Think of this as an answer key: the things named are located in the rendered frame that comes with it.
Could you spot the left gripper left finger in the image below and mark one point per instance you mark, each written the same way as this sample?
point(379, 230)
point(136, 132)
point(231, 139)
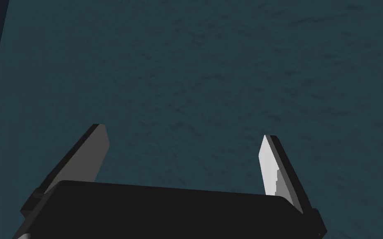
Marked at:
point(80, 158)

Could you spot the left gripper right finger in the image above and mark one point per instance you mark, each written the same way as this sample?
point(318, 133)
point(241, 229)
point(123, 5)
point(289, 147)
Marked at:
point(276, 169)

